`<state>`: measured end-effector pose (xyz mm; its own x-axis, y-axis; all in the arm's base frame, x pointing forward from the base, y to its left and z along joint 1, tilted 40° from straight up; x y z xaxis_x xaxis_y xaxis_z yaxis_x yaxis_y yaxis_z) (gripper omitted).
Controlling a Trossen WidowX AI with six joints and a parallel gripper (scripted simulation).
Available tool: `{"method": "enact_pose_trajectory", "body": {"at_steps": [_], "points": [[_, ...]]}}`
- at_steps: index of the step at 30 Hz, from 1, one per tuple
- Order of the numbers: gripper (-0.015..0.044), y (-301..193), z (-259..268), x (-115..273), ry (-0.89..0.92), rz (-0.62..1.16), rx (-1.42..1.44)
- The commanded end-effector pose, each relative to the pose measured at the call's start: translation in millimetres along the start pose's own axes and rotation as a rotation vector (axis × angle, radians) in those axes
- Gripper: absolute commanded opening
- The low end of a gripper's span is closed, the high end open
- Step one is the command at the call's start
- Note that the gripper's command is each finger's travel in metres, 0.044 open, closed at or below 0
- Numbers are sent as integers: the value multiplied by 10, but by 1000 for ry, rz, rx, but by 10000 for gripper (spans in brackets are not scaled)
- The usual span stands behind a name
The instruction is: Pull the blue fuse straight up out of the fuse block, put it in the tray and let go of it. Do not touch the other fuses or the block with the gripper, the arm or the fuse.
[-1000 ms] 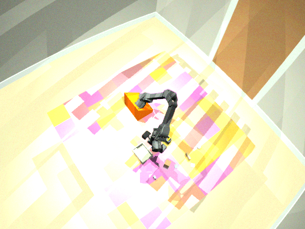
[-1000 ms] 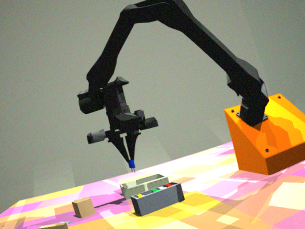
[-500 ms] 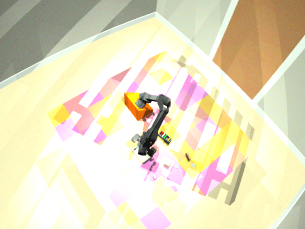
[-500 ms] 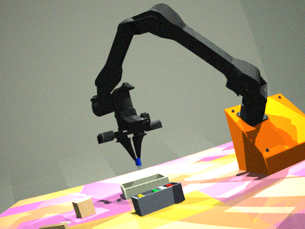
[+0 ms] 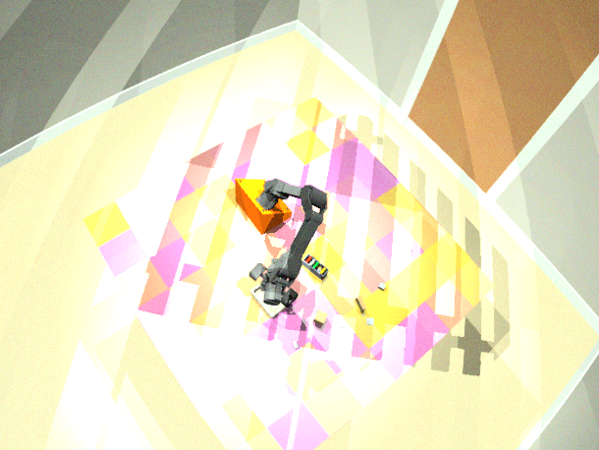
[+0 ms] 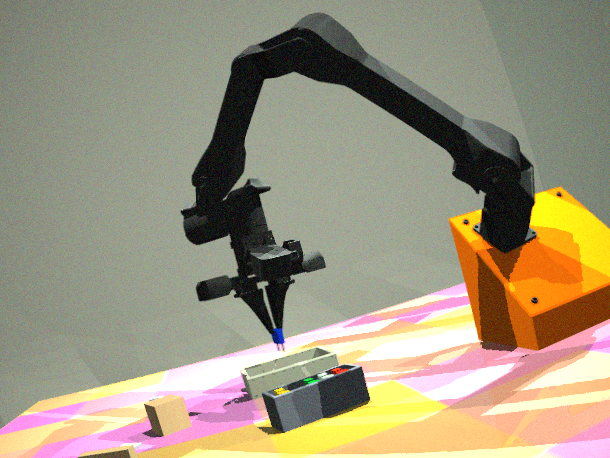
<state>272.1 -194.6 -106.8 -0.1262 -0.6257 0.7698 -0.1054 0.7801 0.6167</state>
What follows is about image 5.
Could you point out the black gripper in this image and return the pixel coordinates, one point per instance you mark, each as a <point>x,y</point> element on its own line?
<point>288,297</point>

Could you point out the white rectangular tray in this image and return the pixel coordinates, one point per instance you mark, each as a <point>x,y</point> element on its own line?
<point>257,292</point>

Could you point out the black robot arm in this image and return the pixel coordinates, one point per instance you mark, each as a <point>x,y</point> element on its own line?
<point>290,263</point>

